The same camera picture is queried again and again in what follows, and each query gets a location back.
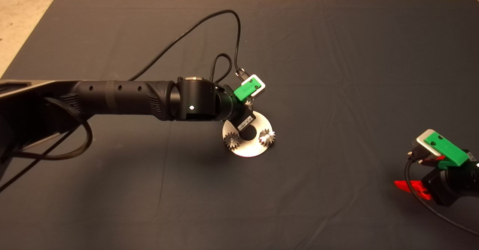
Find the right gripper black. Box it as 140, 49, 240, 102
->
394, 155, 479, 207

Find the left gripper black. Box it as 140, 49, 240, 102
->
215, 84, 257, 132

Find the round metal carrier plate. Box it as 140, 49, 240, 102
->
222, 111, 273, 158

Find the dark grey table cloth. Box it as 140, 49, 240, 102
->
0, 0, 479, 250

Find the smooth black camera cable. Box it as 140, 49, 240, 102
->
129, 10, 250, 82
404, 152, 479, 238

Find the bright green camera mount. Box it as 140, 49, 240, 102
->
234, 77, 263, 102
424, 130, 470, 168

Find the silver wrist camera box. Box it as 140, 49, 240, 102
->
241, 74, 267, 96
416, 129, 443, 157

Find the short black braided cable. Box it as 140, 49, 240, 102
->
210, 53, 233, 84

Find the long black braided cable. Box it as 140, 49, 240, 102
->
15, 98, 94, 161

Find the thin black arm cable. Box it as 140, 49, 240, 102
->
0, 129, 77, 193

